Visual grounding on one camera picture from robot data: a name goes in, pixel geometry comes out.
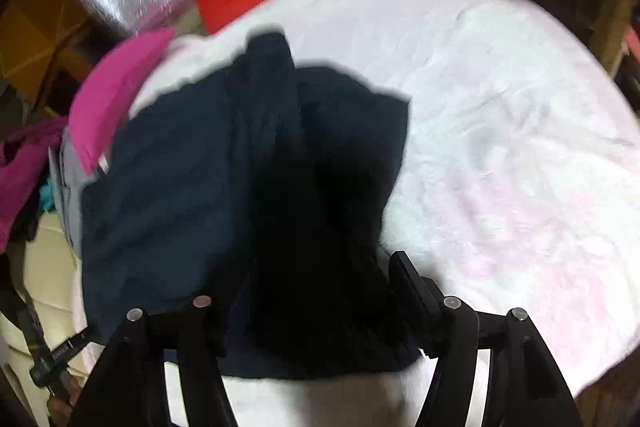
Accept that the white fleece blanket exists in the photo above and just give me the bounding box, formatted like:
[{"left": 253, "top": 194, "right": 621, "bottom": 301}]
[{"left": 119, "top": 0, "right": 639, "bottom": 426}]

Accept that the cream leather sofa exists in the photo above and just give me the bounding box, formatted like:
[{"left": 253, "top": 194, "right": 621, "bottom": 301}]
[{"left": 1, "top": 212, "right": 77, "bottom": 423}]

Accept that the magenta pink pillow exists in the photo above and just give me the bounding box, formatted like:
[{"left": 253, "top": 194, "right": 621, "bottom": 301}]
[{"left": 68, "top": 28, "right": 175, "bottom": 173}]

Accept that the purple magenta garment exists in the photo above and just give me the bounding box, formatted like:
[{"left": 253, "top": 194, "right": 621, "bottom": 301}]
[{"left": 1, "top": 117, "right": 67, "bottom": 251}]

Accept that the teal garment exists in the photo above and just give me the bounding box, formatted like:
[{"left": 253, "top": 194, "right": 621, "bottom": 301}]
[{"left": 39, "top": 176, "right": 55, "bottom": 213}]

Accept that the navy blue puffer jacket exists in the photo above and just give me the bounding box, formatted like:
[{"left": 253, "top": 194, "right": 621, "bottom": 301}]
[{"left": 81, "top": 32, "right": 420, "bottom": 379}]

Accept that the wooden pillar cabinet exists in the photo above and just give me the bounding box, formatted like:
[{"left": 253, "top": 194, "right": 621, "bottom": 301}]
[{"left": 1, "top": 0, "right": 115, "bottom": 116}]

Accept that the grey garment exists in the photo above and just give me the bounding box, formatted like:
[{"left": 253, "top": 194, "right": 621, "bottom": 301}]
[{"left": 48, "top": 127, "right": 103, "bottom": 258}]

